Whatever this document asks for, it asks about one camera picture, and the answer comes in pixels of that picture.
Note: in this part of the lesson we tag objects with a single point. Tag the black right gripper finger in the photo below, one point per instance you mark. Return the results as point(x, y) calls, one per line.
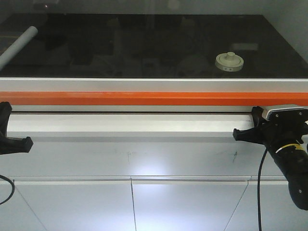
point(257, 116)
point(252, 135)

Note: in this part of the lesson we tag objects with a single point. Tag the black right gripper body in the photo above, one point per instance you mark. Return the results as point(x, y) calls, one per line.
point(284, 145)

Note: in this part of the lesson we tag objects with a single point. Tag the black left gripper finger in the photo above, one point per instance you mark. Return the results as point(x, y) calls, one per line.
point(15, 145)
point(5, 112)

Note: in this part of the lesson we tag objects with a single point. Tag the orange and white sash frame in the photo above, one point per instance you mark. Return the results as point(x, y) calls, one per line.
point(42, 94)

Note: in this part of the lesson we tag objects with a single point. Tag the glass jar with white lid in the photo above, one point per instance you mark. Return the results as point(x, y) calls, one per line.
point(229, 62)

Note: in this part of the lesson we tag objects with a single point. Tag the white rolled paper tube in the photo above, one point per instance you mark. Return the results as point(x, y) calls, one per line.
point(12, 43)

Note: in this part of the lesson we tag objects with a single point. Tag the white base cabinet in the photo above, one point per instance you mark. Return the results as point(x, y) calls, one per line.
point(131, 172)

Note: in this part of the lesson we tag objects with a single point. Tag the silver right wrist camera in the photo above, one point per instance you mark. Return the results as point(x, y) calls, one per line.
point(285, 114)

